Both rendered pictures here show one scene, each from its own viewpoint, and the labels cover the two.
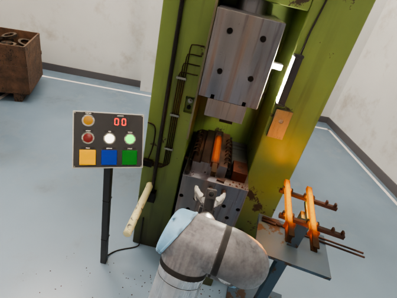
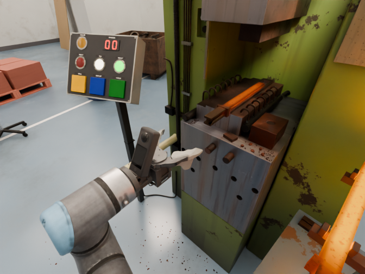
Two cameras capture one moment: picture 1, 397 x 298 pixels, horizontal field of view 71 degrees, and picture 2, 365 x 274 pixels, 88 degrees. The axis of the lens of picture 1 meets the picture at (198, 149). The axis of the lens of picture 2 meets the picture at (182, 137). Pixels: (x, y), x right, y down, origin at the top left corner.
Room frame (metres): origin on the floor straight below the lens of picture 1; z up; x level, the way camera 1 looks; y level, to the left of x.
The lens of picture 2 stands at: (0.74, -0.40, 1.33)
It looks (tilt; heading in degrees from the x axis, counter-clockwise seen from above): 36 degrees down; 41
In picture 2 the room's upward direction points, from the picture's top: straight up
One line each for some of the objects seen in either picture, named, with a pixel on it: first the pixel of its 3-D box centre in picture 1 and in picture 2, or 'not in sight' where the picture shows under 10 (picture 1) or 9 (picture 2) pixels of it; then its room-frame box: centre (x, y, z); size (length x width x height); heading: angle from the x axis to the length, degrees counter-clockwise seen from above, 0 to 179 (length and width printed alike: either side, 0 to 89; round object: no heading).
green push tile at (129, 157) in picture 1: (129, 157); (117, 88); (1.16, 0.33, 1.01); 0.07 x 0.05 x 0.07; 114
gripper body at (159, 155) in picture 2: (206, 211); (146, 169); (0.94, -0.10, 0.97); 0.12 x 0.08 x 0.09; 179
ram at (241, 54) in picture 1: (247, 55); not in sight; (1.52, -0.13, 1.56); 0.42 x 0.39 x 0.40; 179
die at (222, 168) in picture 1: (212, 149); (242, 99); (1.52, -0.09, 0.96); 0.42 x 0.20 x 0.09; 179
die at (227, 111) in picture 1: (227, 97); (262, 1); (1.52, -0.09, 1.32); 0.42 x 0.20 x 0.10; 179
